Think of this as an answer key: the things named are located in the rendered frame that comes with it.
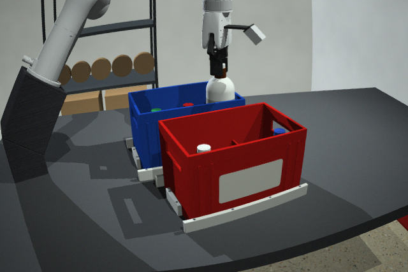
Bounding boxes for red plastic crate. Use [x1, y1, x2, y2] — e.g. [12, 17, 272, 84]
[162, 102, 307, 220]

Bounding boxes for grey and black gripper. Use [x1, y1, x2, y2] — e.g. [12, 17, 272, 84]
[202, 10, 233, 76]

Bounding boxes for blue plastic crate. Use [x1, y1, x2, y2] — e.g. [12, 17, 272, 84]
[130, 82, 245, 169]

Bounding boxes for white bottle with brown label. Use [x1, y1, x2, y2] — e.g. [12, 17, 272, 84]
[206, 63, 235, 104]

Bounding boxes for blue bottle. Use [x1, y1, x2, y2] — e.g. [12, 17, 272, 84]
[273, 128, 285, 136]

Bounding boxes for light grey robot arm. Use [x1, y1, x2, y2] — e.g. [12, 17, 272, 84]
[22, 0, 266, 87]

